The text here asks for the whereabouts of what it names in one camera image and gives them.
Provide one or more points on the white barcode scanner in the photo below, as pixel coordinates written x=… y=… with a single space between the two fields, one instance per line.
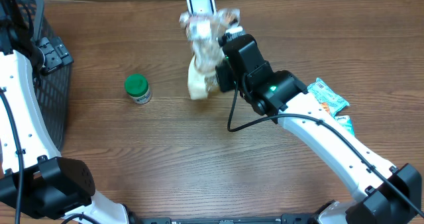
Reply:
x=201 y=7

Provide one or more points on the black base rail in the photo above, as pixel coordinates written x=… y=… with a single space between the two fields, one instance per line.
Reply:
x=294 y=218

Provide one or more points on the small teal white pack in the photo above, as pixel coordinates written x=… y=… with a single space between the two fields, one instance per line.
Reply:
x=345 y=121

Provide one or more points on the small orange box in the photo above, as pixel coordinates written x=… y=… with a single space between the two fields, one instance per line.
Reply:
x=326 y=107

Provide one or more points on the teal tissue pack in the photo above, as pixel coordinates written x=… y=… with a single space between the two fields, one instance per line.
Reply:
x=323 y=93

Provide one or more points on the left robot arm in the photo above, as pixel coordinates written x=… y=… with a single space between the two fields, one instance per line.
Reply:
x=37 y=180

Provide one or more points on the brown clear snack bag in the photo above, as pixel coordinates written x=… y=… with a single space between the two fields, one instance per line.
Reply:
x=203 y=33

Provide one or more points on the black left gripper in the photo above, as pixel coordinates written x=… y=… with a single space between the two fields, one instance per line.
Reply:
x=59 y=55

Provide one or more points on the grey plastic mesh basket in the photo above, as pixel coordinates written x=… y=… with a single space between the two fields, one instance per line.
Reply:
x=23 y=24

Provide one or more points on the green round lid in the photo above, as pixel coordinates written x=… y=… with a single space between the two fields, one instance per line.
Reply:
x=138 y=88

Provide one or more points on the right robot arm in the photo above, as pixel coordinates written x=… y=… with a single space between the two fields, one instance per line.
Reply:
x=381 y=192

